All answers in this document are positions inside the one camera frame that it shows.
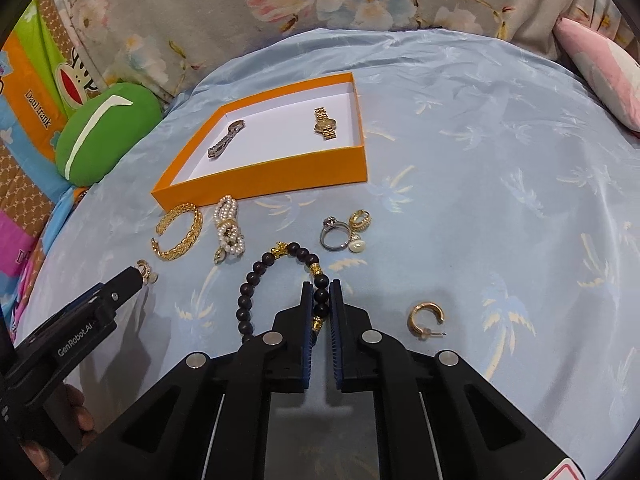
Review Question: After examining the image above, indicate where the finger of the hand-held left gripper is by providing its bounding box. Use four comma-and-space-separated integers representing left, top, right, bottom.
92, 266, 147, 313

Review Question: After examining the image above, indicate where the gold braided bangle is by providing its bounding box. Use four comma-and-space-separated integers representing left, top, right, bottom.
151, 203, 204, 261

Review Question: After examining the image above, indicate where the light blue palm-print sheet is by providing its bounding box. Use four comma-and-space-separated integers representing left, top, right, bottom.
10, 27, 640, 480

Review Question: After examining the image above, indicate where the white pearl bracelet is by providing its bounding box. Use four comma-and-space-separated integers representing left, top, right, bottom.
213, 195, 246, 264

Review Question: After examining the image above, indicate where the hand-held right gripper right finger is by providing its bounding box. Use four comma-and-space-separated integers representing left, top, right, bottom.
327, 279, 573, 480

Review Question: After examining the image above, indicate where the orange jewelry box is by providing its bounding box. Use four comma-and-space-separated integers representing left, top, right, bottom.
151, 72, 369, 211

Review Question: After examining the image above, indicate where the dark wooden bead bracelet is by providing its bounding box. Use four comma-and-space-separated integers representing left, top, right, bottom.
236, 242, 335, 346

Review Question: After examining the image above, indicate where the grey floral blanket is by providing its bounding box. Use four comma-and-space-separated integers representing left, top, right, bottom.
50, 0, 640, 106

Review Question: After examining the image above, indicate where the silver wristwatch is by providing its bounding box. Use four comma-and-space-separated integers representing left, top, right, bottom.
207, 120, 246, 159

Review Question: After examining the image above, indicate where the green round cushion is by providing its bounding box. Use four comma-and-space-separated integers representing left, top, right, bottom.
55, 81, 163, 191

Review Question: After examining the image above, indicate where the silver ring with stone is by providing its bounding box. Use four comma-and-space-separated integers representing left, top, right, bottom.
320, 216, 353, 251

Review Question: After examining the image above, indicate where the person's left hand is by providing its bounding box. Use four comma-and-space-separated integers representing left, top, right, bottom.
20, 382, 98, 480

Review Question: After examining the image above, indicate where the gold wristwatch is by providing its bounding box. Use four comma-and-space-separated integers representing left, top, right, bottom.
313, 106, 337, 141

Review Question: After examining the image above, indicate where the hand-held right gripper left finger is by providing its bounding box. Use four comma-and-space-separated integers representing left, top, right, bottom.
60, 281, 321, 480

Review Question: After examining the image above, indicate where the gold hoop earring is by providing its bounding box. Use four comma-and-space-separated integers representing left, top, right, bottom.
407, 301, 447, 341

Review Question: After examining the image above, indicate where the pink pillow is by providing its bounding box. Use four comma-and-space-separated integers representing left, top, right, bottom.
552, 16, 640, 133

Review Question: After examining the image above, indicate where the cartoon printed blanket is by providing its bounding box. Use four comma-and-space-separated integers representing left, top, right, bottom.
0, 0, 118, 341

